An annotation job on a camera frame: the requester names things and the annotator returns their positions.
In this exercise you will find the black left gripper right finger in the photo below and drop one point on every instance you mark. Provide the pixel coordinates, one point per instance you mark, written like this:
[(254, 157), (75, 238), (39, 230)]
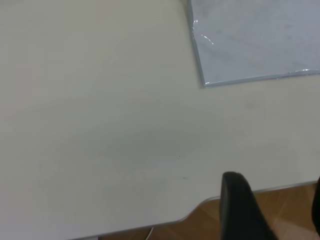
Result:
[(317, 207)]

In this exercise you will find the clear zip bag with paper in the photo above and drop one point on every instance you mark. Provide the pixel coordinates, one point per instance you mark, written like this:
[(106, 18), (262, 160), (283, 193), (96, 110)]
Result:
[(250, 42)]

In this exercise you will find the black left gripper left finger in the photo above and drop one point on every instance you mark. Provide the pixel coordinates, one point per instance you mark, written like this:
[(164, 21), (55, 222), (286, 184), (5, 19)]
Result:
[(237, 212)]

